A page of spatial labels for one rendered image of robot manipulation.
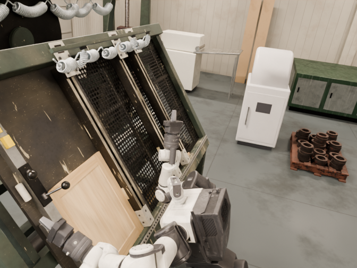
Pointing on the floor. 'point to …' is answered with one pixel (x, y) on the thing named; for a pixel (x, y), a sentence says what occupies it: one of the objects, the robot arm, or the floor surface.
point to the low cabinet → (323, 89)
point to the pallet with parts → (317, 153)
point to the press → (145, 18)
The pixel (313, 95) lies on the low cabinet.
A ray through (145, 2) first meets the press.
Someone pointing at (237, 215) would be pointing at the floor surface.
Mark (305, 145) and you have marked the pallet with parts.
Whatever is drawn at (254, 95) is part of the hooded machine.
